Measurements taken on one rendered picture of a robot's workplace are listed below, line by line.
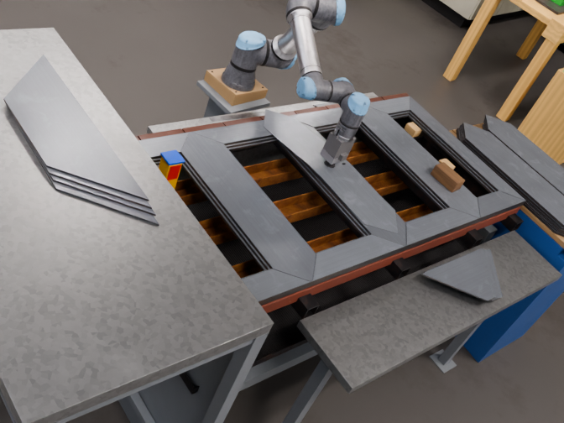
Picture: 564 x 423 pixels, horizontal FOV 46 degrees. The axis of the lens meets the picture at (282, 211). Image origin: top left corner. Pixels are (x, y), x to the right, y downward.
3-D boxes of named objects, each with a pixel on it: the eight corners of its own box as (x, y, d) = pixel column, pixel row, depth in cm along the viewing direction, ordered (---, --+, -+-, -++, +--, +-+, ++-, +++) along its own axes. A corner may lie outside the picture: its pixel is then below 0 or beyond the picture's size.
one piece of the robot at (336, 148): (349, 140, 232) (332, 174, 242) (366, 135, 237) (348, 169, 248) (331, 123, 236) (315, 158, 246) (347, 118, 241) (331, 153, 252)
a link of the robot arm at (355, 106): (366, 91, 233) (375, 105, 228) (354, 115, 240) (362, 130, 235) (347, 88, 230) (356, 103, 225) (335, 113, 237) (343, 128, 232)
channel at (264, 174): (427, 147, 318) (431, 138, 315) (107, 225, 216) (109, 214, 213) (416, 136, 322) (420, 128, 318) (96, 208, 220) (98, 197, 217)
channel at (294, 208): (456, 174, 308) (461, 165, 305) (136, 268, 207) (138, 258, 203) (444, 163, 312) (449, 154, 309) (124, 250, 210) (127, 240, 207)
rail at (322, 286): (514, 215, 284) (522, 205, 280) (214, 334, 188) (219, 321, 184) (499, 201, 288) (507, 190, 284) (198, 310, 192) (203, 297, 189)
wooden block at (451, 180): (459, 189, 268) (466, 180, 265) (451, 193, 264) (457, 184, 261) (438, 170, 273) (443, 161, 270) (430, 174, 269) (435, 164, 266)
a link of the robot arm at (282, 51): (254, 44, 294) (315, -19, 247) (284, 49, 301) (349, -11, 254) (256, 70, 291) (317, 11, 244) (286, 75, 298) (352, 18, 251)
